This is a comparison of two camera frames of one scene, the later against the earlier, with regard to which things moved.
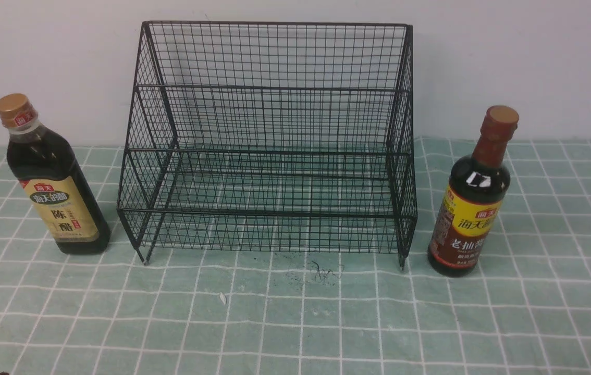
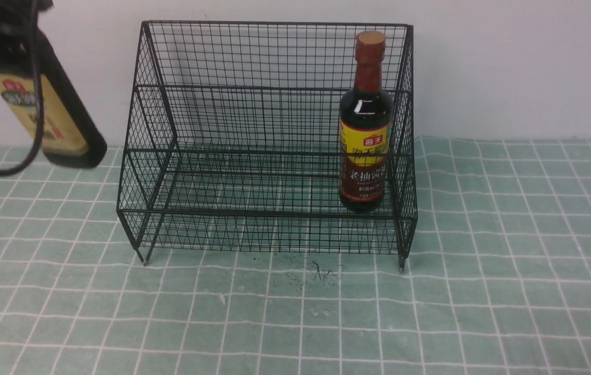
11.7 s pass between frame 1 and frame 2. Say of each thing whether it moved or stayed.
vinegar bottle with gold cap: moved
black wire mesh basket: stayed
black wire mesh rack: stayed
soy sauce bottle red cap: moved
